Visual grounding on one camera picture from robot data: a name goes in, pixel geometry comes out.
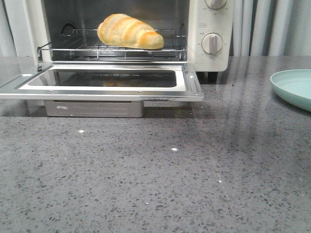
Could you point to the oven glass door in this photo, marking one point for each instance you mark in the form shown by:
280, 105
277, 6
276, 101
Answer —
105, 82

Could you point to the croissant bread roll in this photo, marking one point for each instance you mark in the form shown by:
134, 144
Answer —
121, 30

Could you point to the lower oven knob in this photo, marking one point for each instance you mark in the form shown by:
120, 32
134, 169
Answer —
212, 43

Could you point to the oven knob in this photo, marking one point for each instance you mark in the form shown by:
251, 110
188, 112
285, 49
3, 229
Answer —
215, 4
212, 43

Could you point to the white toaster oven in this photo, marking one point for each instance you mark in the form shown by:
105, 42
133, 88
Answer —
193, 31

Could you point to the upper oven knob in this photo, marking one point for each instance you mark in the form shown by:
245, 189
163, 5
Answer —
215, 4

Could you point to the metal crumb tray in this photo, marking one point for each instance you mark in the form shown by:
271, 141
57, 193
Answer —
67, 108

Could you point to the light green plate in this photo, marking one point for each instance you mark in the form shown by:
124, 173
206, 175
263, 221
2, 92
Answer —
294, 87

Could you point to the metal wire oven rack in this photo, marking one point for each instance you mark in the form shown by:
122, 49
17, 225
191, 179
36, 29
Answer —
84, 45

